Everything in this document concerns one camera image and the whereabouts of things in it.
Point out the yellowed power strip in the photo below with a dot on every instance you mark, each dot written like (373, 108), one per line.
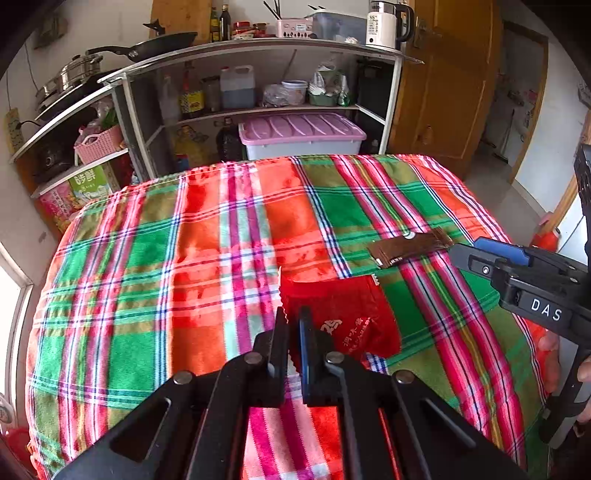
(14, 131)

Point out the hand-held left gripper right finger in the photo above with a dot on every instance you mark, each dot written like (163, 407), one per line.
(304, 344)

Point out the crumpled clear plastic bag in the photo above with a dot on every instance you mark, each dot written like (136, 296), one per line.
(273, 96)

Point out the yellow cooking oil bottle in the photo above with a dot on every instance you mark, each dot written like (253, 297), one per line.
(191, 147)

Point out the white electric kettle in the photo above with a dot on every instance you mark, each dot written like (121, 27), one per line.
(381, 27)

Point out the dark chopsticks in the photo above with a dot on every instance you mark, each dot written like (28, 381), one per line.
(273, 11)

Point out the pink utensil basket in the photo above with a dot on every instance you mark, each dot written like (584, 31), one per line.
(295, 27)

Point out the green bowl with bags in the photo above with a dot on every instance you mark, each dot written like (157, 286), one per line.
(325, 90)

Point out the person's right hand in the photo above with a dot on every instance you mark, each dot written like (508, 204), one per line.
(549, 357)

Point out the white plastic tub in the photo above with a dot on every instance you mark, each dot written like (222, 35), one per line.
(294, 92)

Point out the red sauce jar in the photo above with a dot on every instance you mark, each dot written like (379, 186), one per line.
(260, 29)
(242, 30)

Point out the black wok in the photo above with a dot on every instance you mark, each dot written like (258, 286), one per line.
(161, 44)

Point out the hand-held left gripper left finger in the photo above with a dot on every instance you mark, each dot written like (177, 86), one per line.
(281, 334)

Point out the glass jar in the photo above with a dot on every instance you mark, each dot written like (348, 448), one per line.
(211, 94)

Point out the wooden cutting board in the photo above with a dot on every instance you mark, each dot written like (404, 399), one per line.
(180, 18)

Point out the yellow label sauce bottle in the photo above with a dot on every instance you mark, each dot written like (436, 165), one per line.
(192, 101)

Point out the green carton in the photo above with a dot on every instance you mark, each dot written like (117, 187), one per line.
(90, 182)

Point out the black induction cooker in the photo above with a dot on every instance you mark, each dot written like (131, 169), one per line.
(85, 94)

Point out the red snack wrapper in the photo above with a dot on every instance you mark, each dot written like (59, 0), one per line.
(351, 304)

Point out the clear plastic storage container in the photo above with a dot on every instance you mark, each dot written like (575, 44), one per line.
(337, 27)

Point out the plaid blanket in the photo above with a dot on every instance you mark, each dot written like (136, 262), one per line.
(161, 277)

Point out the white metal shelf rack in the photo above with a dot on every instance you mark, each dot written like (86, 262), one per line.
(60, 125)
(258, 45)

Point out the dark sauce bottle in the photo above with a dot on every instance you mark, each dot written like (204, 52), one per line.
(214, 25)
(225, 23)

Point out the dark oil bottle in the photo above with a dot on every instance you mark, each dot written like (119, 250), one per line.
(228, 143)

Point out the clear plastic bottle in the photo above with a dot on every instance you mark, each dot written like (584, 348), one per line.
(170, 104)

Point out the black small appliance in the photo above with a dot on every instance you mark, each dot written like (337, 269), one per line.
(51, 157)

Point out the hanging beige cloth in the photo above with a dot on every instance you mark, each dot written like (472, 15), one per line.
(51, 32)

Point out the red plastic basin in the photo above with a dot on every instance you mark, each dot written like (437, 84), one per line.
(14, 445)

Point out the pink lid storage box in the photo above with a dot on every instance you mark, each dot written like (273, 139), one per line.
(300, 129)

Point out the brown snack wrapper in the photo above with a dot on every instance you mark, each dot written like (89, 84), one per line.
(406, 249)

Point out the wooden door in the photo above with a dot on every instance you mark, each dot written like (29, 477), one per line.
(443, 92)

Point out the pink woven basket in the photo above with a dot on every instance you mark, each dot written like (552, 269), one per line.
(99, 145)

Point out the pink printed packet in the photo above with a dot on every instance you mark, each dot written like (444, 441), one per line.
(60, 207)

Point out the white jug with dark liquid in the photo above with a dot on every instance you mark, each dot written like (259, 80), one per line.
(238, 92)

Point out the steel steamer pot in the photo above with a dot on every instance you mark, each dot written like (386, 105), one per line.
(69, 76)

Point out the wooden door frame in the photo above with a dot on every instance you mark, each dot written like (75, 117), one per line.
(531, 115)

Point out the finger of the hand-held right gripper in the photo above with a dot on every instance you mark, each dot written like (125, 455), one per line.
(501, 250)
(475, 264)

